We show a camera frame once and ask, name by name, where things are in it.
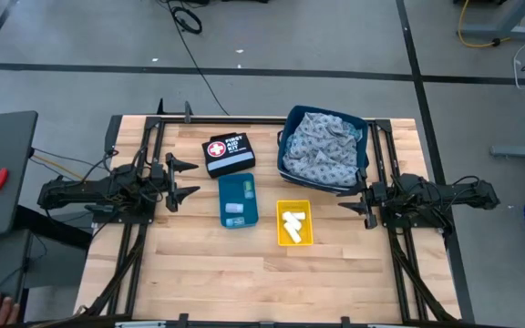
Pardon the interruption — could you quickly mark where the black first aid kit pouch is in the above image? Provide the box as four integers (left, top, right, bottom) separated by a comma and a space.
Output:
201, 132, 257, 179

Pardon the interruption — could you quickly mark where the black metal table frame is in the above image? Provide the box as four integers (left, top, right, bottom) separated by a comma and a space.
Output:
79, 114, 462, 327

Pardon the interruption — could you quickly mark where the yellow floor cable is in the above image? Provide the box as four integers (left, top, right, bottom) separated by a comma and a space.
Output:
457, 0, 525, 49

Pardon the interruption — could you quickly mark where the thin yellow wire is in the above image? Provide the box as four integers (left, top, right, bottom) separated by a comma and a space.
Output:
32, 154, 85, 181

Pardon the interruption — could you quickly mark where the teal plastic tray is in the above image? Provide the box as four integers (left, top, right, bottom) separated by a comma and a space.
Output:
218, 172, 260, 230

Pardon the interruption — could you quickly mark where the grey patterned cloth gown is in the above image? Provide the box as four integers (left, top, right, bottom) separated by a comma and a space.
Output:
283, 112, 366, 188

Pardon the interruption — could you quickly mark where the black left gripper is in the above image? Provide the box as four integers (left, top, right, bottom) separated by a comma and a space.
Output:
151, 152, 201, 213

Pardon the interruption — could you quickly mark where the yellow plastic tray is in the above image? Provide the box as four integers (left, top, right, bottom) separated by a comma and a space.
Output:
275, 199, 314, 248

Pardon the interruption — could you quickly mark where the black floor cable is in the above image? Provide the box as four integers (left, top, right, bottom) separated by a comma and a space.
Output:
157, 0, 231, 118

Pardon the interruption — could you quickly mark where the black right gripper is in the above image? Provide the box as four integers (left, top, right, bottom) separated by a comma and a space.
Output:
336, 168, 387, 231

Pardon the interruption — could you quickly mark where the navy fabric basket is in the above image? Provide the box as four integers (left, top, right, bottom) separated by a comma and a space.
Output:
276, 105, 371, 195

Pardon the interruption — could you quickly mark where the dark grey low shelf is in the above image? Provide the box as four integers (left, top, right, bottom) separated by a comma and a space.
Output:
0, 227, 34, 320

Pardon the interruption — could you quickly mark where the thin black wire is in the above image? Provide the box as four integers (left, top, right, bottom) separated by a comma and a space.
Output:
31, 148, 110, 171

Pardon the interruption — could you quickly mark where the blue patterned cloth gown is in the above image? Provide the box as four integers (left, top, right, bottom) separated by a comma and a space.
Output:
344, 118, 365, 143

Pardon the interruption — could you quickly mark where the grey desk foot bar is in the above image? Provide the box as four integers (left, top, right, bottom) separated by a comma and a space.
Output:
489, 145, 525, 160

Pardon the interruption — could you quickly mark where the black clamp bracket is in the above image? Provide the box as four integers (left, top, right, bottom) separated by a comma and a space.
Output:
156, 97, 195, 124

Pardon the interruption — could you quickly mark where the grey desk leg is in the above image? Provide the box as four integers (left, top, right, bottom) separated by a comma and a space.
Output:
453, 0, 525, 42

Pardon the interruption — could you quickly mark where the grey side desk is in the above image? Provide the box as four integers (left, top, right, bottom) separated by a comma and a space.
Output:
0, 110, 39, 241

